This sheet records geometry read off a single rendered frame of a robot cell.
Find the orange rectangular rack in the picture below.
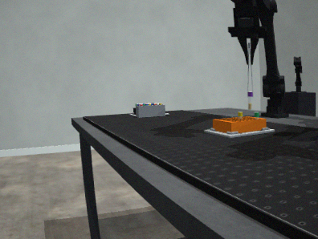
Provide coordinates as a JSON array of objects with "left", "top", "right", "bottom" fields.
[{"left": 213, "top": 116, "right": 267, "bottom": 133}]

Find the purple-capped vial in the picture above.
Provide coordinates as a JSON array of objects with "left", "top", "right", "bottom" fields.
[{"left": 248, "top": 91, "right": 253, "bottom": 110}]

